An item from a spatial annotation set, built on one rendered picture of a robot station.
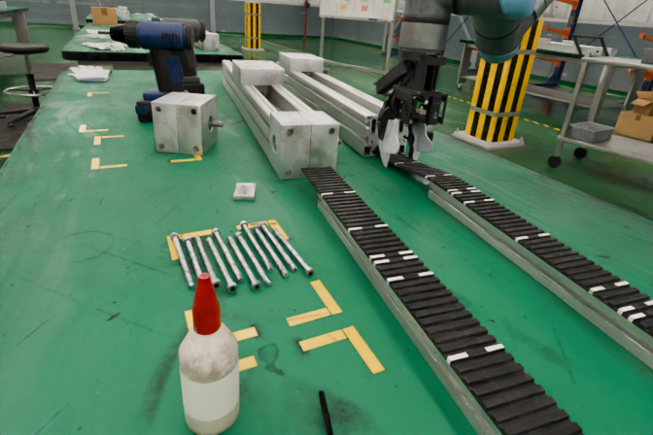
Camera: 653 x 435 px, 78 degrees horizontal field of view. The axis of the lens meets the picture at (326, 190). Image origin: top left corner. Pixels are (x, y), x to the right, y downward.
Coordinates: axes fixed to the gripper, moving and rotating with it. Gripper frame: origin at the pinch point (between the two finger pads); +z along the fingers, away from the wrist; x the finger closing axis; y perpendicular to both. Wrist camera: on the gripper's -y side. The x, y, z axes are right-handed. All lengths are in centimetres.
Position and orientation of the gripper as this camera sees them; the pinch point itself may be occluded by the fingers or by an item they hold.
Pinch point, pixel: (397, 158)
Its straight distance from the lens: 79.9
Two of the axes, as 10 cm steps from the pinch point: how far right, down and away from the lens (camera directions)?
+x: 9.4, -0.7, 3.3
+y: 3.3, 4.0, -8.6
